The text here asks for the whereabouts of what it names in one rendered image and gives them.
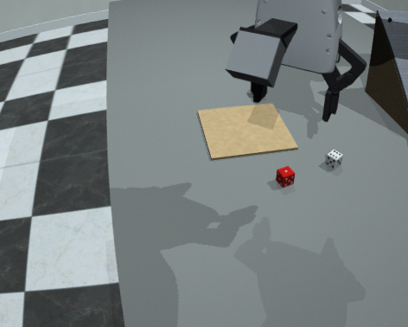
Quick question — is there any tan mottled mat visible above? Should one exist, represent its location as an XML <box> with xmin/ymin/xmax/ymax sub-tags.
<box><xmin>198</xmin><ymin>104</ymin><xmax>298</xmax><ymax>160</ymax></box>

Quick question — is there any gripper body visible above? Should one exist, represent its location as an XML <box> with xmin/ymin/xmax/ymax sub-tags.
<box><xmin>255</xmin><ymin>0</ymin><xmax>342</xmax><ymax>74</ymax></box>

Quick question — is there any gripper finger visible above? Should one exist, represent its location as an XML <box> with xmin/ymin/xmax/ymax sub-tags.
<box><xmin>230</xmin><ymin>24</ymin><xmax>267</xmax><ymax>103</ymax></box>
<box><xmin>322</xmin><ymin>39</ymin><xmax>367</xmax><ymax>122</ymax></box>

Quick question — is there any white die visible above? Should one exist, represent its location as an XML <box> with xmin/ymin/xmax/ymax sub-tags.
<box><xmin>326</xmin><ymin>150</ymin><xmax>343</xmax><ymax>170</ymax></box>

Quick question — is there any red die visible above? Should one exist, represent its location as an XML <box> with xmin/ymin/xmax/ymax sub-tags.
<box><xmin>276</xmin><ymin>166</ymin><xmax>295</xmax><ymax>188</ymax></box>

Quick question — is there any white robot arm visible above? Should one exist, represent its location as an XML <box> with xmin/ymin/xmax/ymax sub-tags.
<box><xmin>226</xmin><ymin>18</ymin><xmax>297</xmax><ymax>88</ymax></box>

